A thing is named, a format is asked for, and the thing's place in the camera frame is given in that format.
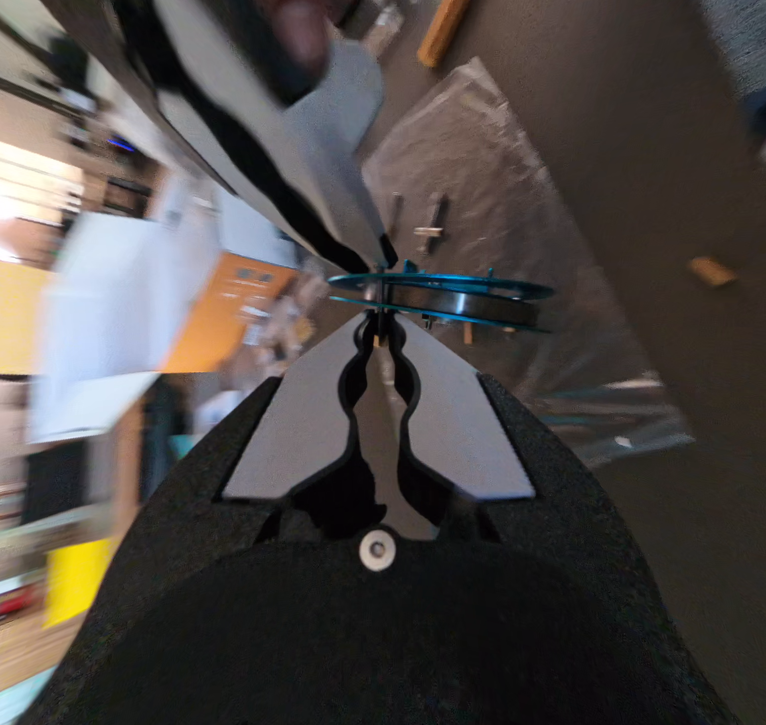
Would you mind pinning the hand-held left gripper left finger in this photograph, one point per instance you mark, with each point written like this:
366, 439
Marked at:
293, 432

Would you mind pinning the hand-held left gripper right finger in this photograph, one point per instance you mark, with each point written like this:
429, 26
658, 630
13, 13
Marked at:
467, 432

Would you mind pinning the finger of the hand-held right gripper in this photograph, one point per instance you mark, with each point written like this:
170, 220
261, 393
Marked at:
323, 157
239, 180

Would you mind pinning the blue round turntable assembly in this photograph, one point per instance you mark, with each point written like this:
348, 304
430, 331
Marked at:
467, 303

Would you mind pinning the small black socket wrench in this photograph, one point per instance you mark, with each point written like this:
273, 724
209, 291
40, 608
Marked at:
432, 228

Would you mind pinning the person's right hand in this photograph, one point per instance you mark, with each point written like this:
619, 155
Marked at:
299, 25

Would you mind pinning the pile of small hardware bags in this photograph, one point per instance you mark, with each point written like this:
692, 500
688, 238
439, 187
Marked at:
293, 330

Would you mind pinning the orange white cardboard box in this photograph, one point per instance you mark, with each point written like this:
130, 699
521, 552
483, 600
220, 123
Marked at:
239, 306

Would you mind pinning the clear plastic bag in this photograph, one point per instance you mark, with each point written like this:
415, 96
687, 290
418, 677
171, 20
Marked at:
508, 157

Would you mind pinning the long orange rod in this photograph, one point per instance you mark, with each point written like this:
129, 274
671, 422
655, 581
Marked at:
449, 13

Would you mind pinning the yellow bin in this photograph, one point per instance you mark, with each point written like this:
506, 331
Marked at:
78, 581

